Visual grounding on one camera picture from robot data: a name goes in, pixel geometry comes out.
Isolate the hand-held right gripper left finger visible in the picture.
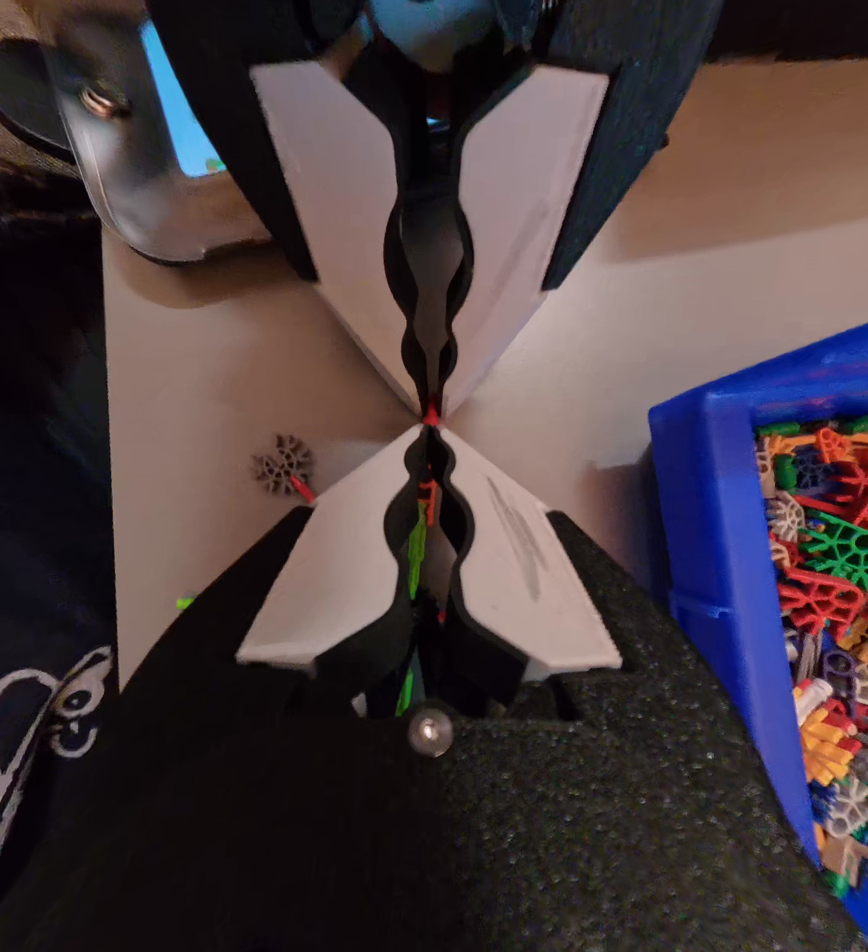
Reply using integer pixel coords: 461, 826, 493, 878
235, 427, 432, 700

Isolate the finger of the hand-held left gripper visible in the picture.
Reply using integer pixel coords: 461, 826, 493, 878
435, 61, 613, 417
248, 59, 431, 417

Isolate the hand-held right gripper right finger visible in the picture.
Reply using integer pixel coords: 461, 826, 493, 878
432, 429, 624, 704

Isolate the star toy rod model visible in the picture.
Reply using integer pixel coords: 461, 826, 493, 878
175, 435, 450, 718

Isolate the blue plastic bin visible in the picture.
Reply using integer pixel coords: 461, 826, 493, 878
649, 308, 868, 952

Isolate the pile of colourful toy pieces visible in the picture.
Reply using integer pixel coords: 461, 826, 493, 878
755, 409, 868, 897

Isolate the black framed tablet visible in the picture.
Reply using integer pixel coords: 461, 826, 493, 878
0, 0, 271, 265

